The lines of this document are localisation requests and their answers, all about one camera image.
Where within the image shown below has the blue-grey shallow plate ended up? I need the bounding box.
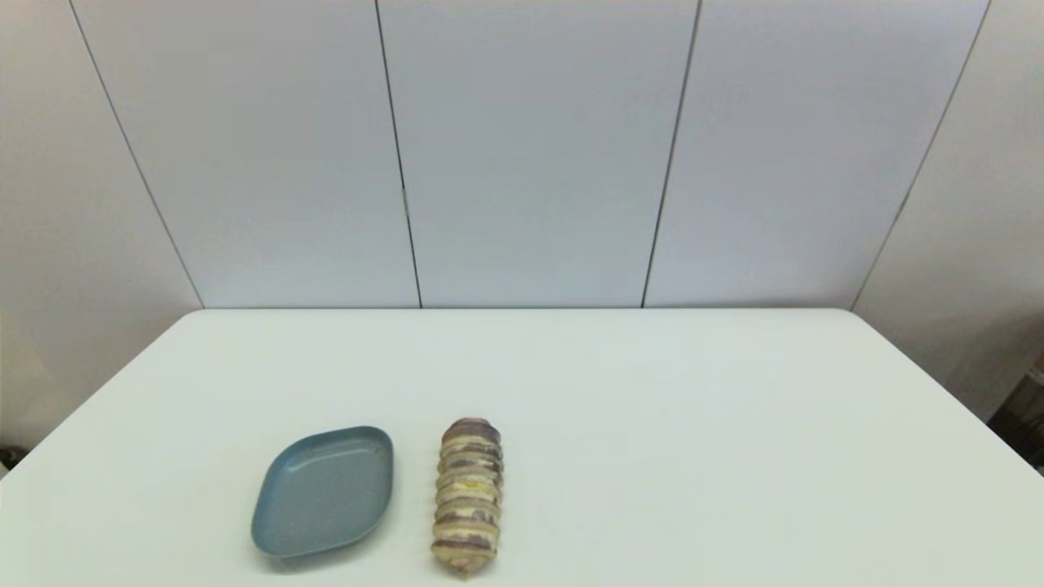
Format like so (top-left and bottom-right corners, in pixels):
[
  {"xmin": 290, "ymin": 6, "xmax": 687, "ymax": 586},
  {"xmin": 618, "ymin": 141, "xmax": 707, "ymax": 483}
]
[{"xmin": 250, "ymin": 426, "xmax": 395, "ymax": 561}]

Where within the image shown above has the black cable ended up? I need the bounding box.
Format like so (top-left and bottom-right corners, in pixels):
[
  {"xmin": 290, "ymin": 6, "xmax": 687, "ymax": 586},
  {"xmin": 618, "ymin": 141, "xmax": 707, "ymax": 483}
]
[{"xmin": 987, "ymin": 351, "xmax": 1044, "ymax": 475}]

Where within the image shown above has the long twisted marbled bread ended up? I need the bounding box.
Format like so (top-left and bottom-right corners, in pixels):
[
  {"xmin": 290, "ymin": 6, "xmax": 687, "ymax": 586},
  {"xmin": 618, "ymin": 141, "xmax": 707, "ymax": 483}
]
[{"xmin": 430, "ymin": 417, "xmax": 505, "ymax": 576}]

